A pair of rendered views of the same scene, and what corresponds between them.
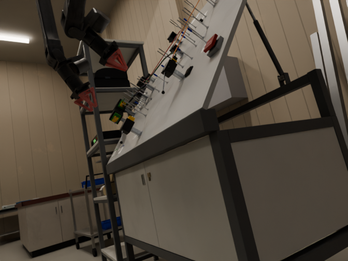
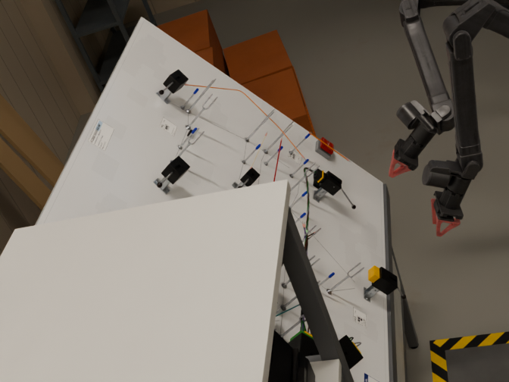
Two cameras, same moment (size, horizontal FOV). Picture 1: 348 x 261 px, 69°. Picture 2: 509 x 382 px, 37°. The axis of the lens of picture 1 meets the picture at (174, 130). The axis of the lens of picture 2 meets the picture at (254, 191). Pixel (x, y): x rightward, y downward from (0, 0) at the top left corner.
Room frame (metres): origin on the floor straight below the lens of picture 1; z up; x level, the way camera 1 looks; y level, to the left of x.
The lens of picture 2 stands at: (2.42, 1.24, 2.54)
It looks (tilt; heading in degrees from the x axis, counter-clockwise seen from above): 35 degrees down; 229
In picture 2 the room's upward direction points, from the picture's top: 22 degrees counter-clockwise
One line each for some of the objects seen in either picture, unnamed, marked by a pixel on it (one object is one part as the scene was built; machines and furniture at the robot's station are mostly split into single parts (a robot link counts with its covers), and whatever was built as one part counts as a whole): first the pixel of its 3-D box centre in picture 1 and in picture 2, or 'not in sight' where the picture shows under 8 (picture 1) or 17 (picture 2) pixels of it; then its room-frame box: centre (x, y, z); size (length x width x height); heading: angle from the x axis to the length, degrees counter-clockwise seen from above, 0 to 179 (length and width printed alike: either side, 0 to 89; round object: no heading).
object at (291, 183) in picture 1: (204, 189); not in sight; (1.37, -0.09, 0.60); 1.17 x 0.58 x 0.40; 29
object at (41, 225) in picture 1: (86, 211); not in sight; (4.96, 1.95, 0.39); 2.19 x 1.70 x 0.79; 127
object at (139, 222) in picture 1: (134, 203); not in sight; (1.46, 0.30, 0.60); 0.55 x 0.02 x 0.39; 29
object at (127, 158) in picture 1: (139, 155); (383, 314); (1.21, 0.19, 0.83); 1.18 x 0.05 x 0.06; 29
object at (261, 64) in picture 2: not in sight; (234, 98); (-0.33, -1.79, 0.37); 1.27 x 0.90 x 0.75; 37
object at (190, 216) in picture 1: (179, 203); (390, 299); (0.98, 0.03, 0.60); 0.55 x 0.03 x 0.39; 29
